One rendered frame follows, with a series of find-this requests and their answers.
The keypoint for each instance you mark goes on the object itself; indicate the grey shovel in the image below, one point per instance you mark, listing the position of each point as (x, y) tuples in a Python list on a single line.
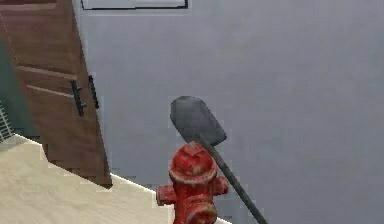
[(195, 118)]

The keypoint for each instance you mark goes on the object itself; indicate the red fire hydrant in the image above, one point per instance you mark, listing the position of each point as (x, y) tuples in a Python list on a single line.
[(192, 186)]

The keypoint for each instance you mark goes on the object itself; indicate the brown wooden room door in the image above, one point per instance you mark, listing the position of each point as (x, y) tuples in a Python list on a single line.
[(50, 83)]

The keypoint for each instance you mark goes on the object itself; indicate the white slatted vent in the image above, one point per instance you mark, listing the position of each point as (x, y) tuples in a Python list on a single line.
[(4, 125)]

